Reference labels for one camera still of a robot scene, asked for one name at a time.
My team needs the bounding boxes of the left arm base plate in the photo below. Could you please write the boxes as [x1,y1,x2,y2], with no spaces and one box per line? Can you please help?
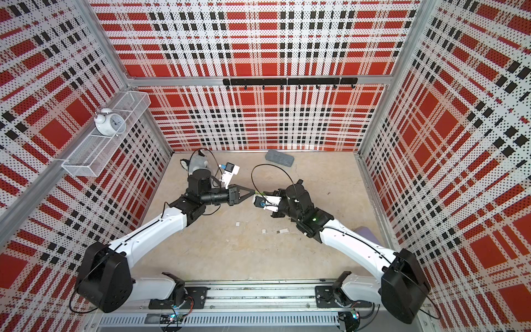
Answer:
[148,286,209,310]

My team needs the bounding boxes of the white wire basket shelf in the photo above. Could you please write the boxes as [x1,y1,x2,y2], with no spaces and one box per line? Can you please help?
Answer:
[62,90,151,177]

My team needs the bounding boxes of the husky plush toy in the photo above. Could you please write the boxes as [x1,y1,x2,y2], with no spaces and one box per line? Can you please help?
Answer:
[180,149,209,175]

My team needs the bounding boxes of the lavender tray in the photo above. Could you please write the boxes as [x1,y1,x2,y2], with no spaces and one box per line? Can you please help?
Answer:
[354,226,381,246]

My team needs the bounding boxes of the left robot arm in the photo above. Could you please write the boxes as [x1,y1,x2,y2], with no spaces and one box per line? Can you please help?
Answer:
[73,169,255,313]

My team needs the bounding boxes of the white alarm clock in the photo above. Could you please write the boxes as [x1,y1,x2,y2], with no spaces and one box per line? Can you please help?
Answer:
[94,108,126,137]

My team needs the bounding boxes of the grey rectangular box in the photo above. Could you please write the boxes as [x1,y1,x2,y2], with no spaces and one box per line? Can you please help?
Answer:
[265,150,295,167]

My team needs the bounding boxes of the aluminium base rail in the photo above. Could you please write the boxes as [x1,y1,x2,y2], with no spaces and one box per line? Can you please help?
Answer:
[88,281,432,314]

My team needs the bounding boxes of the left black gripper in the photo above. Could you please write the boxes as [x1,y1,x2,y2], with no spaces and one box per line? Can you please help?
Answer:
[202,184,255,207]

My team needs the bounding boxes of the black hook rail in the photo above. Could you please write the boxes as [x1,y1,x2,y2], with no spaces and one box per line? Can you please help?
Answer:
[222,77,359,88]

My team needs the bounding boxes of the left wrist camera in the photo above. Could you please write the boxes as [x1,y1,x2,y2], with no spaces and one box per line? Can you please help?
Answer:
[219,163,240,189]

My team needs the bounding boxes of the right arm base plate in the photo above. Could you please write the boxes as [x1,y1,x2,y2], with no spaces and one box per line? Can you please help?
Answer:
[315,286,373,308]

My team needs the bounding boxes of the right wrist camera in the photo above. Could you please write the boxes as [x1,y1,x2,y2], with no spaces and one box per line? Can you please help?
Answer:
[253,195,282,217]

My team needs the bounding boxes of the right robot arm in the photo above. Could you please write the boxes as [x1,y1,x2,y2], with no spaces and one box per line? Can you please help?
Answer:
[254,181,431,324]

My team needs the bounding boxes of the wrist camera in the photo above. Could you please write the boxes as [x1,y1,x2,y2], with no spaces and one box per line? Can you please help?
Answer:
[219,163,240,189]
[253,195,282,217]

